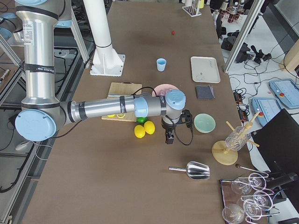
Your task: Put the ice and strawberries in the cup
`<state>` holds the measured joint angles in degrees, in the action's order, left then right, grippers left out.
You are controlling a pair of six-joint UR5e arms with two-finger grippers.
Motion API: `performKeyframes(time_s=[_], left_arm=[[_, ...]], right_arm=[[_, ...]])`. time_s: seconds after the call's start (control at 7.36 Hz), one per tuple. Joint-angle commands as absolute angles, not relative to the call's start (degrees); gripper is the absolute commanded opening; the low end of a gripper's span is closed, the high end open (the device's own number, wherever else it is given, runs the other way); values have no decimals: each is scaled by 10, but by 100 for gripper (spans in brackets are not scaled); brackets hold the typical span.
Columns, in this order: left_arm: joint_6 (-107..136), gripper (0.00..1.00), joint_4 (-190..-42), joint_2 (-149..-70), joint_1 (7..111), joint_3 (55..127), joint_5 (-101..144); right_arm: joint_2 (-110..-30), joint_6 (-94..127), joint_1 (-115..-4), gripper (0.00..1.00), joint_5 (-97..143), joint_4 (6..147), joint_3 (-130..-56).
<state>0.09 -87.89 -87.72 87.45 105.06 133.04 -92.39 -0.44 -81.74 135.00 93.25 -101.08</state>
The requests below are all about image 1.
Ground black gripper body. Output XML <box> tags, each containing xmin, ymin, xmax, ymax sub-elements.
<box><xmin>161</xmin><ymin>116</ymin><xmax>176</xmax><ymax>138</ymax></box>

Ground light blue plastic cup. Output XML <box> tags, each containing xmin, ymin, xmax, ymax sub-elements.
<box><xmin>156</xmin><ymin>58</ymin><xmax>167</xmax><ymax>72</ymax></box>

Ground wooden cup drying stand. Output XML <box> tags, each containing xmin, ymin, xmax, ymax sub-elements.
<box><xmin>212</xmin><ymin>112</ymin><xmax>260</xmax><ymax>165</ymax></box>

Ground wine glass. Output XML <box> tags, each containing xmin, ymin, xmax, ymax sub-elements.
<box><xmin>222</xmin><ymin>204</ymin><xmax>245</xmax><ymax>224</ymax></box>

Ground grey folded cloth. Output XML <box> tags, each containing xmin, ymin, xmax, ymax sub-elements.
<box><xmin>195</xmin><ymin>85</ymin><xmax>215</xmax><ymax>100</ymax></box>

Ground black monitor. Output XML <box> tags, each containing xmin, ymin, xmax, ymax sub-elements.
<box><xmin>251</xmin><ymin>109</ymin><xmax>299</xmax><ymax>173</ymax></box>

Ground yellow lemon near board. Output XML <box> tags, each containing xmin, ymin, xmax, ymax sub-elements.
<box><xmin>144</xmin><ymin>120</ymin><xmax>156</xmax><ymax>134</ymax></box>

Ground mint green bowl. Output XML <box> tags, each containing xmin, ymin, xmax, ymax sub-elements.
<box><xmin>194</xmin><ymin>113</ymin><xmax>216</xmax><ymax>133</ymax></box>

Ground yellow lemon far from board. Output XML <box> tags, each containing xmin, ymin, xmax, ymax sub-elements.
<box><xmin>134</xmin><ymin>125</ymin><xmax>145</xmax><ymax>138</ymax></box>

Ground clear glass on stand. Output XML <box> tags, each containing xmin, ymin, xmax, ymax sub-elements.
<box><xmin>225</xmin><ymin>126</ymin><xmax>251</xmax><ymax>151</ymax></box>

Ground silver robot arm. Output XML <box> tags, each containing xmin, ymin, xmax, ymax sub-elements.
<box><xmin>15</xmin><ymin>0</ymin><xmax>187</xmax><ymax>144</ymax></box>

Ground pink bowl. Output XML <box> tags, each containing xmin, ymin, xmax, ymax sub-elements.
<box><xmin>152</xmin><ymin>84</ymin><xmax>178</xmax><ymax>97</ymax></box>

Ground green lime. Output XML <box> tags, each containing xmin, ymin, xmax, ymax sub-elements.
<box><xmin>136</xmin><ymin>117</ymin><xmax>148</xmax><ymax>124</ymax></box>

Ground blue teach pendant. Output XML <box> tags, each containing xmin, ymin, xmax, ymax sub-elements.
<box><xmin>251</xmin><ymin>98</ymin><xmax>284</xmax><ymax>126</ymax></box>
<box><xmin>269</xmin><ymin>79</ymin><xmax>299</xmax><ymax>109</ymax></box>

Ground metal ice scoop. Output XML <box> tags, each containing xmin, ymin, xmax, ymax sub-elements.
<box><xmin>169</xmin><ymin>161</ymin><xmax>210</xmax><ymax>180</ymax></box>

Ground blue teach pendant upper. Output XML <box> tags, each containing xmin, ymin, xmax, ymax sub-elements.
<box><xmin>269</xmin><ymin>79</ymin><xmax>299</xmax><ymax>109</ymax></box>

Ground black glass rack tray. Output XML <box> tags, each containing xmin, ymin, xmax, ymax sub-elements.
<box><xmin>220</xmin><ymin>180</ymin><xmax>280</xmax><ymax>224</ymax></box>

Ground blue teach pendant lower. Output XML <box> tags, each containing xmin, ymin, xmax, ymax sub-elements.
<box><xmin>251</xmin><ymin>98</ymin><xmax>284</xmax><ymax>126</ymax></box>

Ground wooden cutting board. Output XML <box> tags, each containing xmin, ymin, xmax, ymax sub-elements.
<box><xmin>101</xmin><ymin>82</ymin><xmax>142</xmax><ymax>122</ymax></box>

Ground cream rabbit serving tray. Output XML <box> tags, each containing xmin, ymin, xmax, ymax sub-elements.
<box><xmin>191</xmin><ymin>56</ymin><xmax>221</xmax><ymax>84</ymax></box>

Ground white wire rack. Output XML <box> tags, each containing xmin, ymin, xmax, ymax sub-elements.
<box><xmin>182</xmin><ymin>0</ymin><xmax>201</xmax><ymax>17</ymax></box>

